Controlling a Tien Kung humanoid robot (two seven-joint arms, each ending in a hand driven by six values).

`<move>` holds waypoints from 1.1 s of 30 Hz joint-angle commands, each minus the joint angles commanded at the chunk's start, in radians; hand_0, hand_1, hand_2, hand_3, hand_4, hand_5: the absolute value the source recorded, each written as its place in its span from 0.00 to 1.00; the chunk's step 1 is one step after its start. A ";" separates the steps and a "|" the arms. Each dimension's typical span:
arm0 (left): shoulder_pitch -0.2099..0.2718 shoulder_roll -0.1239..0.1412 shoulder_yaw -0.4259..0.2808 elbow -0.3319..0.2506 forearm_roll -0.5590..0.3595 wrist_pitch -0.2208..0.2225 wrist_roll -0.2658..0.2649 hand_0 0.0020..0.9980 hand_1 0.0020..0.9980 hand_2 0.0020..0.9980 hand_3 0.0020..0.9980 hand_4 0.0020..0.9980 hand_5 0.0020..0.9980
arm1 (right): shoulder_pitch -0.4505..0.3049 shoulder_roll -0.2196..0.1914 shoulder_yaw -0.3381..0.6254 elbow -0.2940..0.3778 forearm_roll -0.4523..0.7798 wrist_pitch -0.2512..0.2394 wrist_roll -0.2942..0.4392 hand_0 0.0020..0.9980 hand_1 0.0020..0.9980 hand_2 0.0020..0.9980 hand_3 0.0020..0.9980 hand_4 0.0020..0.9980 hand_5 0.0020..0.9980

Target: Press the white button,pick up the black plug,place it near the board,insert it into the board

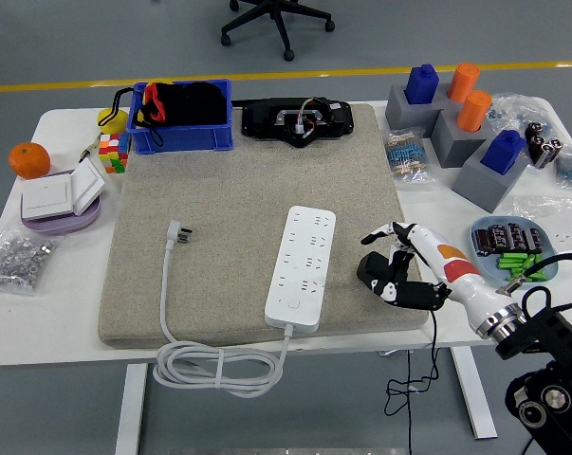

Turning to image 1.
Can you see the bag of blue resistors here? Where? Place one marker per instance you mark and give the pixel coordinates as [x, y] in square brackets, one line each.
[406, 156]

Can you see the black pouch with red trim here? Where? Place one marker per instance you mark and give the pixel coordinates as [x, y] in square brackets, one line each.
[195, 104]

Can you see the blue square peg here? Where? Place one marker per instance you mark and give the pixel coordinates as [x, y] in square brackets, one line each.
[501, 154]
[420, 85]

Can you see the clear crumpled plastic bag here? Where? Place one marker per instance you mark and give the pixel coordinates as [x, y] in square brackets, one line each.
[518, 111]

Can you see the black office chair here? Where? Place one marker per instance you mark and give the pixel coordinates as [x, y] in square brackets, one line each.
[282, 28]

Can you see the pile of green pegs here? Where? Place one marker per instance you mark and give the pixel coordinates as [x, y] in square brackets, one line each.
[515, 263]

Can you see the dark capacitor pack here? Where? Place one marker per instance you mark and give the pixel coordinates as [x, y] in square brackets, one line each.
[516, 237]
[534, 241]
[482, 242]
[499, 239]

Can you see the light blue plate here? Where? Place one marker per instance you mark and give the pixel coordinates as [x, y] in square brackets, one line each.
[487, 267]

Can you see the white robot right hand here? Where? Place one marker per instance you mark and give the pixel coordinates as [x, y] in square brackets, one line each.
[456, 279]

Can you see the colourful puzzle cube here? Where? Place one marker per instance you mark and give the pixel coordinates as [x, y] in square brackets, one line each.
[115, 154]

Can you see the orange fruit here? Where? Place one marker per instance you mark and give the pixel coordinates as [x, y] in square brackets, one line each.
[28, 161]

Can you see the orange cylinder peg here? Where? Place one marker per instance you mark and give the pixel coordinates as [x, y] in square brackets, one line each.
[473, 111]
[462, 83]

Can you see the bag of metal nuts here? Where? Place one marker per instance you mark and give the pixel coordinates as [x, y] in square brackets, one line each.
[17, 260]

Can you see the white wall switch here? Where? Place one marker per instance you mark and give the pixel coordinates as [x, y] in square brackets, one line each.
[46, 196]

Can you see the purple round dish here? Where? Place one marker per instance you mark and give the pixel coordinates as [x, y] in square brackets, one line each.
[60, 225]

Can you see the black electronic device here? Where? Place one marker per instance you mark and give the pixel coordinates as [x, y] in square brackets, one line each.
[262, 118]

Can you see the white socket panel in bag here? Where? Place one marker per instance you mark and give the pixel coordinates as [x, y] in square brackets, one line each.
[570, 234]

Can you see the wide grey holder block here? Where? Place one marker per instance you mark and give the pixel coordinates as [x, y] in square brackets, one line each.
[399, 114]

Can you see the grey-brown mat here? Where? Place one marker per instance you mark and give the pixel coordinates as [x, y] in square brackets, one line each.
[228, 189]

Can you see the blue plastic bin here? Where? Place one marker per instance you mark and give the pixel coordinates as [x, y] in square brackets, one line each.
[181, 137]

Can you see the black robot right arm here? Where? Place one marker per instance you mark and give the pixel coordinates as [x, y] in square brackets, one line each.
[551, 332]

